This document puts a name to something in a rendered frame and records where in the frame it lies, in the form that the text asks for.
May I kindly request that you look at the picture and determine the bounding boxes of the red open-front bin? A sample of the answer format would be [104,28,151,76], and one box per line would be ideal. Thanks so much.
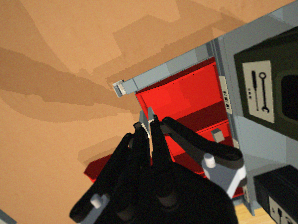
[138,57,228,133]
[84,153,113,183]
[199,173,243,197]
[165,121,234,174]

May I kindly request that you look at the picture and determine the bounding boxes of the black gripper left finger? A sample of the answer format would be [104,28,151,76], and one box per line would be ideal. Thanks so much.
[69,110,151,224]

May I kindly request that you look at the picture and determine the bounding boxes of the dark green case with orange latches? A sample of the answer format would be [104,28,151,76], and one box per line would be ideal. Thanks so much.
[233,26,298,141]

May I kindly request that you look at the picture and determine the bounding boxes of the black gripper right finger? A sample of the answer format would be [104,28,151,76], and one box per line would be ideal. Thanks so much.
[148,107,247,206]

